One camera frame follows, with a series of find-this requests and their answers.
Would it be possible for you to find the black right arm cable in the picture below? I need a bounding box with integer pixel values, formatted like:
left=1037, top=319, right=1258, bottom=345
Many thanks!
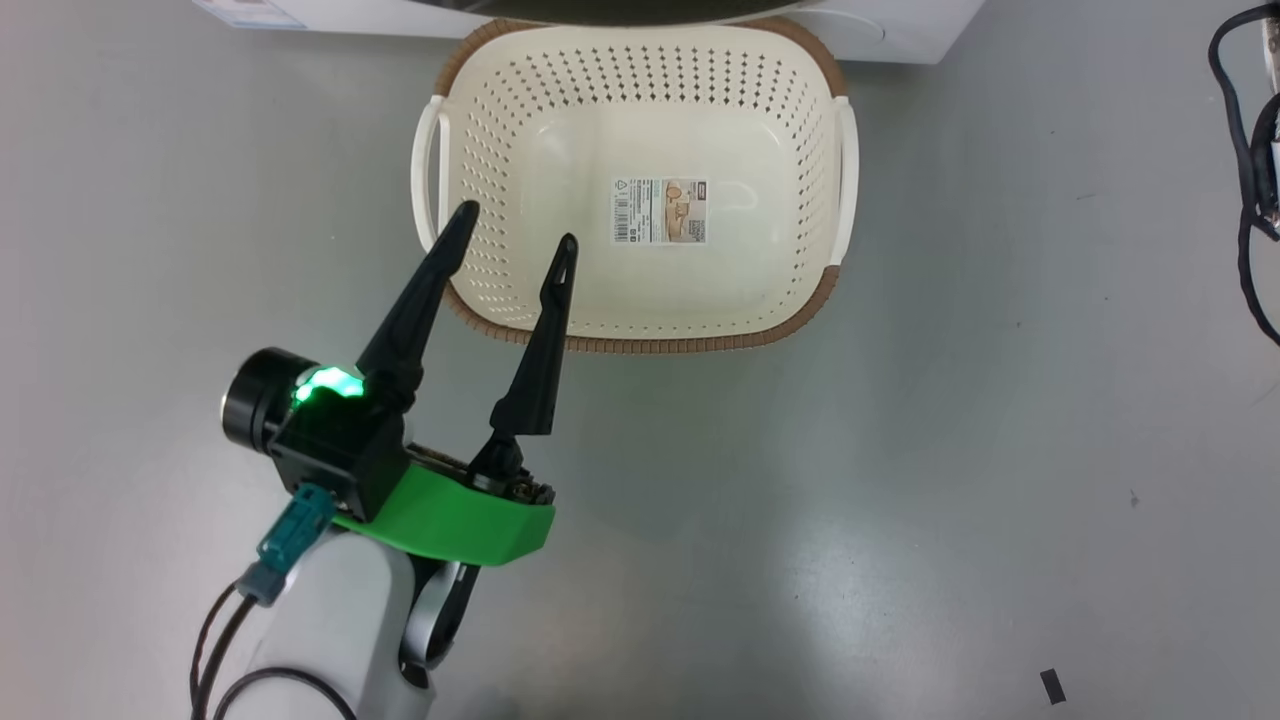
left=1207, top=3, right=1280, bottom=347

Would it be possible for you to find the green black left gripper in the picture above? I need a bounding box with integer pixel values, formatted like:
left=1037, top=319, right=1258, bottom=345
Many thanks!
left=333, top=200, right=580, bottom=568

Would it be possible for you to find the paper label inside basket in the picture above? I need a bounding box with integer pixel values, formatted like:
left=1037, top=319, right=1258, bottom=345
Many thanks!
left=611, top=178, right=709, bottom=246

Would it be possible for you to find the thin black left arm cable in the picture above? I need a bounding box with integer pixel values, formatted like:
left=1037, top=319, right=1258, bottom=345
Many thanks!
left=189, top=585, right=358, bottom=720

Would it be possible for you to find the white washing machine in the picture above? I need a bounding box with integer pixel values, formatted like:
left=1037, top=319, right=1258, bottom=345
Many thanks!
left=192, top=0, right=987, bottom=66

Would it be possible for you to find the cream perforated laundry basket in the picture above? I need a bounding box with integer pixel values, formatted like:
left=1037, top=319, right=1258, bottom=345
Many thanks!
left=410, top=17, right=861, bottom=355

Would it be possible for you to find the teal left camera connector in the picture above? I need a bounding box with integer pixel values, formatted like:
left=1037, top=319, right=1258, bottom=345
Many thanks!
left=238, top=484, right=337, bottom=607

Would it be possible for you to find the blue energy label sticker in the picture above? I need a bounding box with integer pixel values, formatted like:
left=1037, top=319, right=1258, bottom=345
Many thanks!
left=192, top=0, right=307, bottom=31

